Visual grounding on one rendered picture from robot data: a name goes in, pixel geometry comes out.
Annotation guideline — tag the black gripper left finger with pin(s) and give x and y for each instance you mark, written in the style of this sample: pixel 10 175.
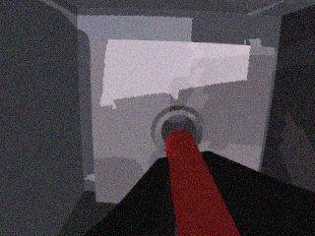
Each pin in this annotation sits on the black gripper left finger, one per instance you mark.
pixel 147 210

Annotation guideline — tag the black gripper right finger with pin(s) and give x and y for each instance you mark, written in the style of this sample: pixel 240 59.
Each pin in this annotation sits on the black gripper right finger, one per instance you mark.
pixel 259 204

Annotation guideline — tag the dark red peg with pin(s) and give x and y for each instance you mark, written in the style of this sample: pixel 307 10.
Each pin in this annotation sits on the dark red peg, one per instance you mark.
pixel 198 206

